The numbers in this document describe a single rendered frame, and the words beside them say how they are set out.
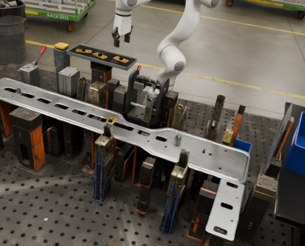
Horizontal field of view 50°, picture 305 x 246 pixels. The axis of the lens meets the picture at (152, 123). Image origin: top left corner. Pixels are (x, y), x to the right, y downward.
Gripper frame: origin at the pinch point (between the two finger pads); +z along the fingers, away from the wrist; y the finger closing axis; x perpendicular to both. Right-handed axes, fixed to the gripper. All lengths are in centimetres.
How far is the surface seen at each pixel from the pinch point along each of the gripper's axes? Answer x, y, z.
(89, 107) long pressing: 2.7, 28.4, 25.8
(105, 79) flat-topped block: -5.2, 6.0, 21.7
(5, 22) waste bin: -228, -94, 70
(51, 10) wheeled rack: -295, -225, 97
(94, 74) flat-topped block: -12.5, 7.4, 20.5
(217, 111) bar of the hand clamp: 62, 8, 12
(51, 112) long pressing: -8, 44, 26
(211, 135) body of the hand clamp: 62, 10, 25
